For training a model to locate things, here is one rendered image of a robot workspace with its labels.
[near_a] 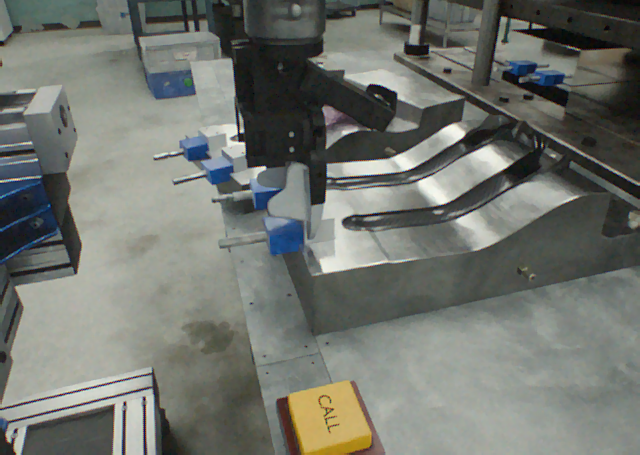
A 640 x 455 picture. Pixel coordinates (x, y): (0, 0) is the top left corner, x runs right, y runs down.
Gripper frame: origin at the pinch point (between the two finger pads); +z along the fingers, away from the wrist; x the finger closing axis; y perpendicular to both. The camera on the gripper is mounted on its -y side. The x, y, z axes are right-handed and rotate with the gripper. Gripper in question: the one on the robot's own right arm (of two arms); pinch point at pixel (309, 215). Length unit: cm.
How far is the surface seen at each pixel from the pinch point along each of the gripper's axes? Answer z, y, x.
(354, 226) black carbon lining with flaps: 2.6, -5.7, 0.0
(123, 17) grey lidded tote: 69, 76, -660
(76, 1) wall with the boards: 54, 139, -720
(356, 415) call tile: 7.5, 1.7, 21.6
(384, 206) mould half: 2.6, -11.2, -3.5
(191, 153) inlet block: 5.5, 12.4, -34.9
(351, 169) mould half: 2.5, -10.7, -15.2
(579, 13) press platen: -13, -79, -50
